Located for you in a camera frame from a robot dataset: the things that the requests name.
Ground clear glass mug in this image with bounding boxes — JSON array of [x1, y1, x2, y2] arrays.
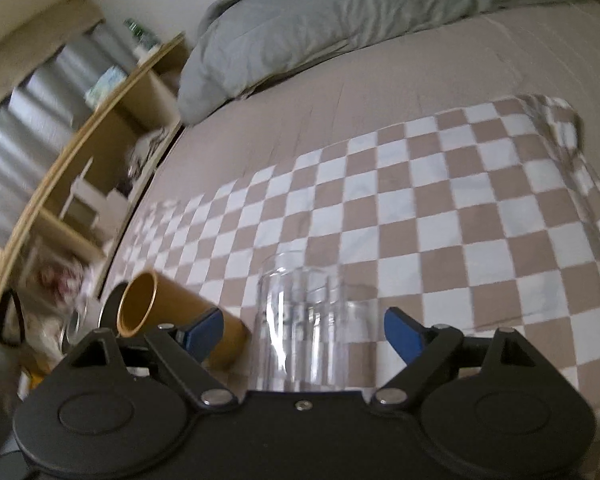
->
[[248, 252, 379, 396]]

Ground tall orange cup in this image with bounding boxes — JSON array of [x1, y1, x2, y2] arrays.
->
[[117, 270, 248, 370]]

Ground dark cup with brown sleeve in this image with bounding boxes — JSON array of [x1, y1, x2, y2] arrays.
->
[[98, 281, 129, 335]]

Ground ribbed clear stemmed glass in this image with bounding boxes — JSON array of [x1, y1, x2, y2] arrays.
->
[[60, 296, 102, 354]]

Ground brown white checkered cloth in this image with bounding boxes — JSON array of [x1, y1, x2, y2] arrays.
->
[[109, 96, 600, 423]]

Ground long wooden side shelf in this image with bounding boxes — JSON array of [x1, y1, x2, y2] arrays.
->
[[0, 31, 192, 361]]

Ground small wooden stand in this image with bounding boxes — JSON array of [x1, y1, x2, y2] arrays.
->
[[59, 157, 130, 242]]

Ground crumpled cloth on shelf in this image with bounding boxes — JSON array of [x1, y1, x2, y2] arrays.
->
[[125, 127, 169, 182]]

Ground grey curtain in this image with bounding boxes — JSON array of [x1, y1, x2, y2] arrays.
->
[[0, 22, 136, 246]]

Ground tissue pack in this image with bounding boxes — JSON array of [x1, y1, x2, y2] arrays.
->
[[84, 65, 128, 110]]

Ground green glass bottle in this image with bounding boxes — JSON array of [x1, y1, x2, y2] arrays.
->
[[124, 18, 161, 58]]

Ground beige bed sheet mattress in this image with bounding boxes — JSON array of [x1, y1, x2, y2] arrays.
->
[[99, 0, 600, 480]]

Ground grey duvet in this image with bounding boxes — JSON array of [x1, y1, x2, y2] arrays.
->
[[178, 0, 588, 125]]

